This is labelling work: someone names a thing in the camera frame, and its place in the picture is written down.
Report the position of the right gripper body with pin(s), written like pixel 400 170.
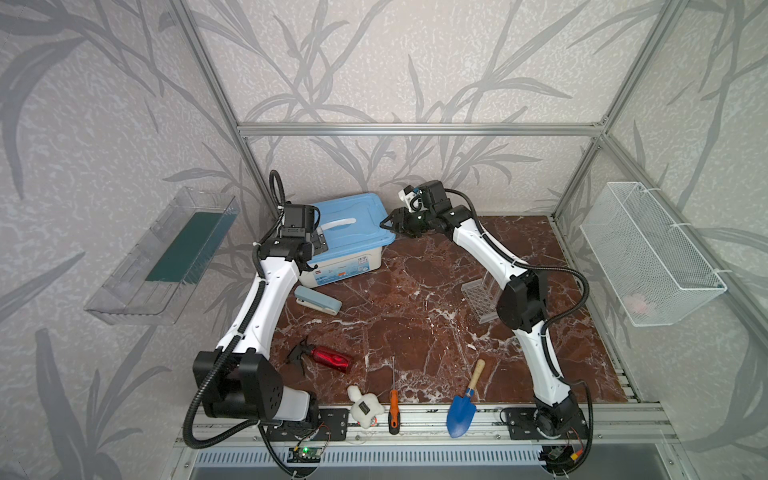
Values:
pixel 399 220

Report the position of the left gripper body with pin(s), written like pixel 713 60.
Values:
pixel 318 241

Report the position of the white plastic bin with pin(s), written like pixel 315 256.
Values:
pixel 331 268

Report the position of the blue plastic bin lid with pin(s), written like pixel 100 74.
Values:
pixel 351 225

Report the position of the clear acrylic test tube rack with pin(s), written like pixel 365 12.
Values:
pixel 482 296

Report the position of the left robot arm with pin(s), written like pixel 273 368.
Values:
pixel 236 379

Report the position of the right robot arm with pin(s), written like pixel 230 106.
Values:
pixel 522 304

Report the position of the grey-blue flat tool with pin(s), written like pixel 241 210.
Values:
pixel 312 299

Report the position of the red small object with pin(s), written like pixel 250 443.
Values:
pixel 320 355

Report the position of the blue garden trowel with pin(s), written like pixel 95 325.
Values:
pixel 462 409

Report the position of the green circuit board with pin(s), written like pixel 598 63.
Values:
pixel 305 454

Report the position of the pink object in basket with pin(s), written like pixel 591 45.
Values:
pixel 637 304

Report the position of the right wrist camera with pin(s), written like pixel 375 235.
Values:
pixel 412 198

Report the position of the clear wall shelf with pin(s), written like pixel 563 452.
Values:
pixel 153 284

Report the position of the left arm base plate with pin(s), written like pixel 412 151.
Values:
pixel 331 425

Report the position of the orange handled screwdriver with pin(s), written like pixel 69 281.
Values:
pixel 394 415

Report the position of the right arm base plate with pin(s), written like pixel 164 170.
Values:
pixel 526 423

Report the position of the white wire basket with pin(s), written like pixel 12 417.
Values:
pixel 642 249

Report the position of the aluminium frame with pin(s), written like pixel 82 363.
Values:
pixel 689 123

